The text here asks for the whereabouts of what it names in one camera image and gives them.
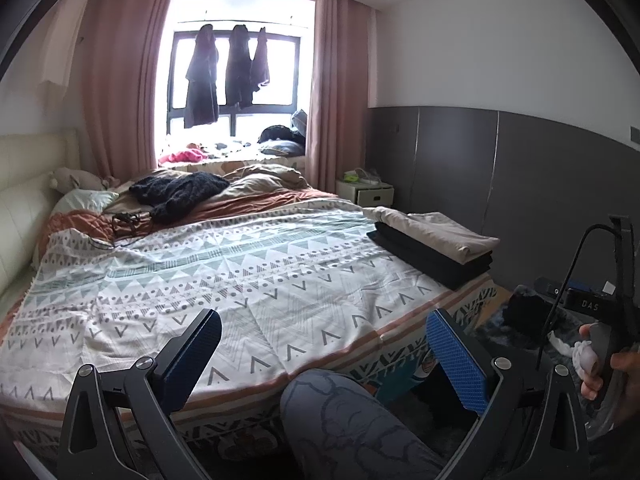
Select small dark hanging garment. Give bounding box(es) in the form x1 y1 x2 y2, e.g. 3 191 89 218
249 29 272 93

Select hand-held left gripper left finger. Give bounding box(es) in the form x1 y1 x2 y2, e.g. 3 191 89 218
56 308 223 480

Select upright grey pillow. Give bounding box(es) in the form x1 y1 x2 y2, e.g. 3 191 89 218
291 109 311 146

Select folded black clothes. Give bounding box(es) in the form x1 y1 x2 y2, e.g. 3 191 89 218
366 222 495 291

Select black cloth bundle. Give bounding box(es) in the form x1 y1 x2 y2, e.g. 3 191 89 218
501 292 553 336

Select black fluffy garment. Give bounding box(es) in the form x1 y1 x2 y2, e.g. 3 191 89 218
257 125 296 143

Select clothes rail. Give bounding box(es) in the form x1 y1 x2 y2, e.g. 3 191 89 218
177 19 306 28

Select cream leather headboard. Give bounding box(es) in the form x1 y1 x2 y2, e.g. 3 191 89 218
0 130 83 301

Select thin black cable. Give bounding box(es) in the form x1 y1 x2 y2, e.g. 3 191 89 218
90 210 153 251

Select beige jacket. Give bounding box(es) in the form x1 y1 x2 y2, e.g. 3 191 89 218
374 206 501 265

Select white crumpled tissue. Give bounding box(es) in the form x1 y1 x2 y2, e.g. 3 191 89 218
547 332 581 358

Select red cloth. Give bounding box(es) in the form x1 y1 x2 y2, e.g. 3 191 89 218
159 144 208 165

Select white nightstand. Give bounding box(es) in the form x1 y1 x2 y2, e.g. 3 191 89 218
335 177 396 207

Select crumpled beige duvet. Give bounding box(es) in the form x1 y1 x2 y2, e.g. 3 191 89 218
107 162 313 211

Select pink curtain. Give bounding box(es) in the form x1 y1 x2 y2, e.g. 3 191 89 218
305 0 376 196
80 0 178 186

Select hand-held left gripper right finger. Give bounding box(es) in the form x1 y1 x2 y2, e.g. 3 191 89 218
426 308 591 480

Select green and white item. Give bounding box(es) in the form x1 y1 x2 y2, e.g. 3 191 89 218
341 167 386 185

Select cream air conditioner cover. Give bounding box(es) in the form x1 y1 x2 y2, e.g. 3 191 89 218
37 7 83 106

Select black knitted sweater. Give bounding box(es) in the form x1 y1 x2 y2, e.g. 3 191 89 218
129 171 231 223

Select long dark hanging garment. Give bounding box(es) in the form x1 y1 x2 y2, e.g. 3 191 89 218
183 24 221 130

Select light green pillow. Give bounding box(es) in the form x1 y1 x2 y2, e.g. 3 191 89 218
50 187 121 216

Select person's knees in grey trousers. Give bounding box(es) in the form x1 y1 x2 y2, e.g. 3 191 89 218
279 367 451 480

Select black framed window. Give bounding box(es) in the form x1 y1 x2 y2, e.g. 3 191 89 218
157 0 318 158

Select brown duvet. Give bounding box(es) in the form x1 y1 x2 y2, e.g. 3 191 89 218
47 185 341 241

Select grey plush toy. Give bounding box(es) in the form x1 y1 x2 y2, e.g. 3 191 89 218
47 166 121 193

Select patterned white blanket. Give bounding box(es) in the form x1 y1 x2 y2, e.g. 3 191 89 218
0 199 501 453

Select person's right hand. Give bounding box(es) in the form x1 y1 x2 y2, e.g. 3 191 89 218
572 322 640 428

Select blue grey pillow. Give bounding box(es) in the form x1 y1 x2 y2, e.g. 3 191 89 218
257 140 307 157

